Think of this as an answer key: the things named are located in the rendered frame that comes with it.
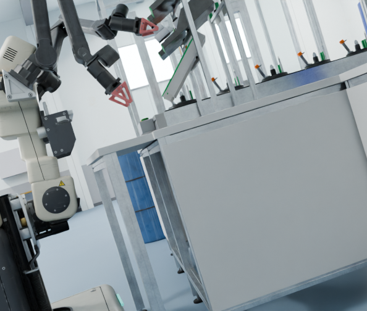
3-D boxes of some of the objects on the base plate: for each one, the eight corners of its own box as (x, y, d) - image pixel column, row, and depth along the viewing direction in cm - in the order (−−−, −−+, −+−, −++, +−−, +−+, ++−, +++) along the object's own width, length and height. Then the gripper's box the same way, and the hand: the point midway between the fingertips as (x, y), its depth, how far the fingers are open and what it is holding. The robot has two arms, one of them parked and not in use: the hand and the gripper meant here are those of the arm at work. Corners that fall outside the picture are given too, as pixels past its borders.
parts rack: (215, 115, 202) (156, -76, 201) (201, 123, 238) (151, -39, 237) (263, 100, 205) (205, -88, 203) (241, 110, 241) (192, -50, 240)
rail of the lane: (160, 135, 237) (153, 113, 237) (149, 144, 325) (144, 128, 325) (171, 131, 237) (164, 110, 237) (157, 141, 326) (152, 125, 325)
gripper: (124, 34, 218) (159, 39, 217) (119, 30, 208) (156, 35, 207) (126, 18, 217) (161, 23, 216) (122, 13, 207) (159, 18, 206)
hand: (157, 29), depth 212 cm, fingers closed on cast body, 4 cm apart
